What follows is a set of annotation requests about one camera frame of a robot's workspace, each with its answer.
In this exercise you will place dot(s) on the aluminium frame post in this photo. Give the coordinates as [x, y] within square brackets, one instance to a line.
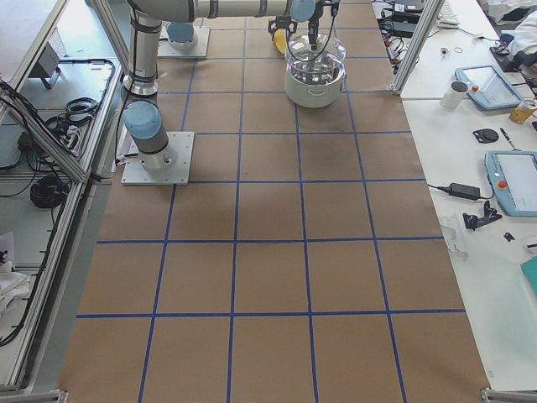
[426, 22]

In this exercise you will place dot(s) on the teach pendant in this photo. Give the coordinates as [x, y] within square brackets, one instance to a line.
[489, 87]
[512, 175]

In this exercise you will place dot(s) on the black round lens cap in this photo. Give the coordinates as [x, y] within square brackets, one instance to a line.
[486, 135]

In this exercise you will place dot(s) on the pale green cooking pot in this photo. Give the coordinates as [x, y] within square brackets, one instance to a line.
[314, 90]

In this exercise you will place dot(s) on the black plastic bracket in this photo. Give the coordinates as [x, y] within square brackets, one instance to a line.
[490, 214]

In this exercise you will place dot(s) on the white mug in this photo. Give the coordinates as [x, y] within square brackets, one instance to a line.
[456, 91]

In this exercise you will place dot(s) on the black pen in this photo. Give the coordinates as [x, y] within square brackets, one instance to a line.
[508, 139]

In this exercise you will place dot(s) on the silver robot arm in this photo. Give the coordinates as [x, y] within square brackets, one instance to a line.
[146, 25]
[189, 41]

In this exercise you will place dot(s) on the grey metal box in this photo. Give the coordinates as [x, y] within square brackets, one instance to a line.
[46, 68]

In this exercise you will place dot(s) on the clear plastic holder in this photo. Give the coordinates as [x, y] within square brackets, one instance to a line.
[453, 236]

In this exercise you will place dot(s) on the yellow drink can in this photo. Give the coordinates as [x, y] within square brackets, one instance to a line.
[523, 111]

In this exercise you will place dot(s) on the black power adapter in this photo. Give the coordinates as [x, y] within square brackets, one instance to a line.
[464, 191]

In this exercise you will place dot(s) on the near teach pendant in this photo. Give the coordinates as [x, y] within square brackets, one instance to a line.
[512, 175]

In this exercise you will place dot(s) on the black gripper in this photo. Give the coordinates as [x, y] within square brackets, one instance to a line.
[312, 28]
[280, 25]

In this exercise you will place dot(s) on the far teach pendant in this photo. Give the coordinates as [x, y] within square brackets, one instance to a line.
[489, 87]

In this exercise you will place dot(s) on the brown paper table mat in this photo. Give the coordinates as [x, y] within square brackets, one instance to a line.
[302, 263]

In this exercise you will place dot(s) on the white crumpled cloth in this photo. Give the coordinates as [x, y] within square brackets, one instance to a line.
[15, 286]

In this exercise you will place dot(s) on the yellow corn cob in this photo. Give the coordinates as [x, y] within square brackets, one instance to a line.
[280, 41]

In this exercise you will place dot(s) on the teal notebook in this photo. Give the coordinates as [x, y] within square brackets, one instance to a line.
[529, 269]

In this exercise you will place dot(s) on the power strip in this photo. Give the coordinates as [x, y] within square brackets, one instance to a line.
[393, 42]

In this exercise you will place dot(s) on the glass pot lid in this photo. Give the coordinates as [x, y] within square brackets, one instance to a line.
[315, 64]

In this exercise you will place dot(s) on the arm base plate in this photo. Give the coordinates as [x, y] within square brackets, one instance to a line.
[167, 167]
[184, 41]

